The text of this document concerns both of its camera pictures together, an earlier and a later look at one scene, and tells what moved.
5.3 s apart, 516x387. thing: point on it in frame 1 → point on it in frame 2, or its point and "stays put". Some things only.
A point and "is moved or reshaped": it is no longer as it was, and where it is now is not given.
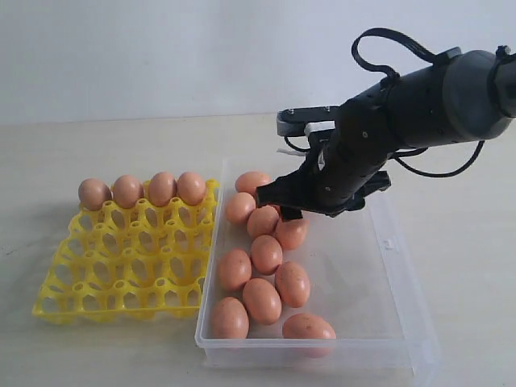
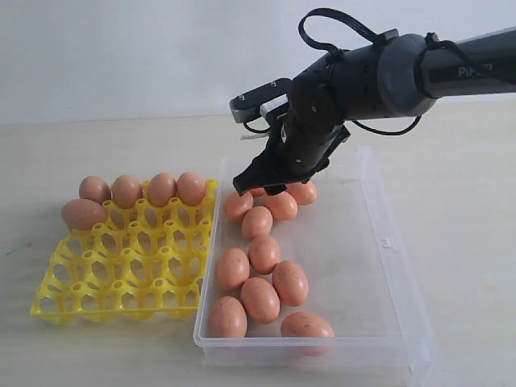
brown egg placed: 293,284 is moved or reshaped
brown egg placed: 128,192 stays put
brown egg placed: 293,233 is moved or reshaped
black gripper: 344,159 → 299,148
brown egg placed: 191,188 stays put
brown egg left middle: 235,268 stays put
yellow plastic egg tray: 143,263 stays put
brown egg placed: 163,189 stays put
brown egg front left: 229,319 stays put
